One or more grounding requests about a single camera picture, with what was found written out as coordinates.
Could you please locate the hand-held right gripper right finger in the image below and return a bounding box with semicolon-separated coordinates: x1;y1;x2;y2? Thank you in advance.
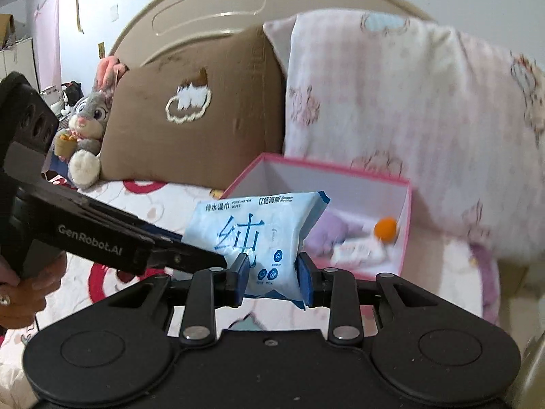
297;252;443;345

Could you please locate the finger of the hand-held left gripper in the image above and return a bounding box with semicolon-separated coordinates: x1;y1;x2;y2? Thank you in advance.
125;216;185;243
147;240;229;271

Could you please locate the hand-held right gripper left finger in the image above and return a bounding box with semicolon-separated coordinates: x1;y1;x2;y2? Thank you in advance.
96;253;252;347

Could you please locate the blue wet wipes pack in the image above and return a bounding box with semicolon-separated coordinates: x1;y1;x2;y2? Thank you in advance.
182;190;330;309

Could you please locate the purple plush toy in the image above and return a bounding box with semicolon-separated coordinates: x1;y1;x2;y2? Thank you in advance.
304;213;362;260

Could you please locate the small white tissue packet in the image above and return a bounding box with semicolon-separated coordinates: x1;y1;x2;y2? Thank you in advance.
332;239;386;267

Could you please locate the orange makeup sponge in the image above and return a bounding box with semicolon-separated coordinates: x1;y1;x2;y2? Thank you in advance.
374;217;400;239

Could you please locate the pink cardboard box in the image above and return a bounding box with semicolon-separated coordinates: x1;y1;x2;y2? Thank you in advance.
219;152;413;282

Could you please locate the person's left hand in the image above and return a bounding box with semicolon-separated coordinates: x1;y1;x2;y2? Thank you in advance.
0;256;66;329

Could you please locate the bear printed blanket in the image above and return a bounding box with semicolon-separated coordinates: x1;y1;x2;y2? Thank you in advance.
0;177;503;376

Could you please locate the brown pillow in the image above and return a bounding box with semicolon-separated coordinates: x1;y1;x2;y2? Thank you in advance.
100;23;286;188

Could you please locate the grey rabbit plush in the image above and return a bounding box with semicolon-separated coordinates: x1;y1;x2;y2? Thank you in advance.
51;56;128;188

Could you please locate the black plush toy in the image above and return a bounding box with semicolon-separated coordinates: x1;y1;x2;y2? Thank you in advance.
60;81;83;116

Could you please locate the white cabinet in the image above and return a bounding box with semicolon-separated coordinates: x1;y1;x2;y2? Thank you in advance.
0;36;41;92

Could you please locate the pink hanging cloth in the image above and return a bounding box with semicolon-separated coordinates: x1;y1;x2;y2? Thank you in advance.
33;0;62;90

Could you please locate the beige headboard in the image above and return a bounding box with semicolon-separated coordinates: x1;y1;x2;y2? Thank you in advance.
108;0;435;71

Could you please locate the golden satin cloth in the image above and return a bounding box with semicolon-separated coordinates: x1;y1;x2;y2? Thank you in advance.
517;332;545;409

